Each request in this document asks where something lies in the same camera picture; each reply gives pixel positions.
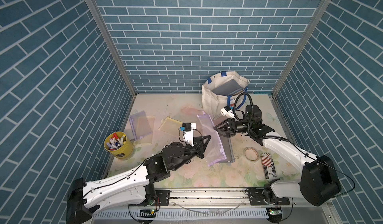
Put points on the yellow cup of markers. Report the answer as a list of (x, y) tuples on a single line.
[(119, 145)]

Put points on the clear tape roll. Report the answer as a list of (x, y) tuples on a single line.
[(251, 154)]

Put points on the aluminium front rail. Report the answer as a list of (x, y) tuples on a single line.
[(212, 197)]

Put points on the pale yellow pouch under purple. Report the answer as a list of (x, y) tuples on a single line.
[(145, 128)]

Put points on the white canvas Doraemon tote bag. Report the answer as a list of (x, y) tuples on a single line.
[(212, 103)]

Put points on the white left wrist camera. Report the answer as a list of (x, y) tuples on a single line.
[(186, 133)]

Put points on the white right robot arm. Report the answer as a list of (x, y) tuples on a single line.
[(319, 181)]

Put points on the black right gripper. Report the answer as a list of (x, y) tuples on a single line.
[(231, 131)]

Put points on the striped tape roll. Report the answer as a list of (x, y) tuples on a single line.
[(268, 166)]

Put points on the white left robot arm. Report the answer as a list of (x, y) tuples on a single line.
[(133, 187)]

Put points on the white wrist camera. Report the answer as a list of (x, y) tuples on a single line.
[(227, 112), (186, 133)]

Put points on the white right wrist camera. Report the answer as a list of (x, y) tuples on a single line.
[(227, 112)]

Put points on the aluminium corner frame post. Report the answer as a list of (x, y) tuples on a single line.
[(317, 15)]

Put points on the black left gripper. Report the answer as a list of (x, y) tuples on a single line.
[(198, 148)]

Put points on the blue mesh pouch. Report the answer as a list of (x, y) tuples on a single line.
[(229, 88)]

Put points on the left aluminium corner post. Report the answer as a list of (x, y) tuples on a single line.
[(95, 12)]

